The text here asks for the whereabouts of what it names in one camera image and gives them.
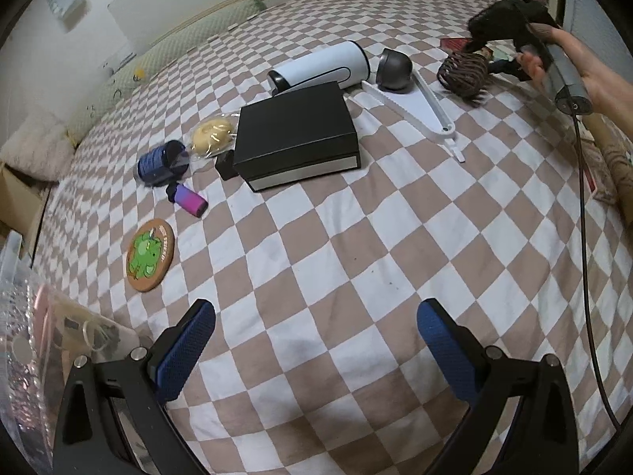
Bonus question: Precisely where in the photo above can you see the person's right hand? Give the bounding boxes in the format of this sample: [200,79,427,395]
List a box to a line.
[519,24,633,116]

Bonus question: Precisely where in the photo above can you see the green bolster pillow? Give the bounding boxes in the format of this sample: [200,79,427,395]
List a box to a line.
[66,0,268,142]

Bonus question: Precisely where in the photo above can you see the white headboard panel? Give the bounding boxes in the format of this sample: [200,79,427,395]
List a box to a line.
[106,0,278,55]

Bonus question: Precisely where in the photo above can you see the small black block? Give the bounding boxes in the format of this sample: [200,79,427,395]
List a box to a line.
[215,152,243,181]

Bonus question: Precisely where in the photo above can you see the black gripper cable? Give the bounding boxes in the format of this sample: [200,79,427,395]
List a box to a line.
[571,109,624,433]

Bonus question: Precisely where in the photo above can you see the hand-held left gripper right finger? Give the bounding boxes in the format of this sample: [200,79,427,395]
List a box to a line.
[417,298,579,475]

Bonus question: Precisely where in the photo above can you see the clear plastic storage box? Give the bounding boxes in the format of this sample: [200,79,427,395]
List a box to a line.
[0,230,149,475]

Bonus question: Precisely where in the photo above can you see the brown rope coil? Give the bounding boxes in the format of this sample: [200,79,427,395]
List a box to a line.
[436,49,490,110]

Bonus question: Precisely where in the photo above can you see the purple pink lighter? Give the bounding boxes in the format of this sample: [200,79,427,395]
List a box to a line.
[165,181,208,219]

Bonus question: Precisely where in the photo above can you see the white cylinder speaker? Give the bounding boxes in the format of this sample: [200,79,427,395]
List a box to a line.
[267,40,371,97]

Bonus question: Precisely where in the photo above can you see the wooden shelf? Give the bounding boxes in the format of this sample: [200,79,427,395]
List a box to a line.
[0,161,50,258]

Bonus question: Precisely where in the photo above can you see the fluffy white pillow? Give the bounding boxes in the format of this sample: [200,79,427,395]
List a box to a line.
[0,109,75,181]

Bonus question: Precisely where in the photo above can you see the green dinosaur coaster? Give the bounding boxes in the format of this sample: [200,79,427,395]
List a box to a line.
[126,218,175,292]

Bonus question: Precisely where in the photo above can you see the black flat box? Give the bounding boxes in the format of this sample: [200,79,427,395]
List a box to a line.
[232,82,362,193]

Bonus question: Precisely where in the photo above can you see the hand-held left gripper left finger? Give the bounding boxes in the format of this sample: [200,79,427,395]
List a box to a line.
[52,299,217,475]

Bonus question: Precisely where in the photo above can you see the grey dome cap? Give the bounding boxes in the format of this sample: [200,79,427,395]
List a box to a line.
[376,48,413,94]

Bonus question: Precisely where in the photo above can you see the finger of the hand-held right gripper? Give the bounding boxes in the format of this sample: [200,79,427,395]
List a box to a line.
[487,57,534,81]
[467,1,525,55]

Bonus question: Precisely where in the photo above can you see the white plastic tool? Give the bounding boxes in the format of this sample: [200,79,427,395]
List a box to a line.
[361,69,468,164]

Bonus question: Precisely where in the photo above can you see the white wall socket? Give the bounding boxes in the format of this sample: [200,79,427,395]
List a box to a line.
[101,52,136,72]

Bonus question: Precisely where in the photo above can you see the hanging white bag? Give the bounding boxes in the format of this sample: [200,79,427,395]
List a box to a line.
[45,0,90,30]

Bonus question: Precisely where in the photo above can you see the white ribbed wardrobe door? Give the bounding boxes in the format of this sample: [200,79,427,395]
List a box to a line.
[564,0,633,60]

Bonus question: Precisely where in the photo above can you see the yellow sponge in clear bag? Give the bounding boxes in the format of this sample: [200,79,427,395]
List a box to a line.
[189,113,241,174]

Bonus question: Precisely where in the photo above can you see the dark blue jar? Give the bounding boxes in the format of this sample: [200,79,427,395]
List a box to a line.
[136,140,191,188]

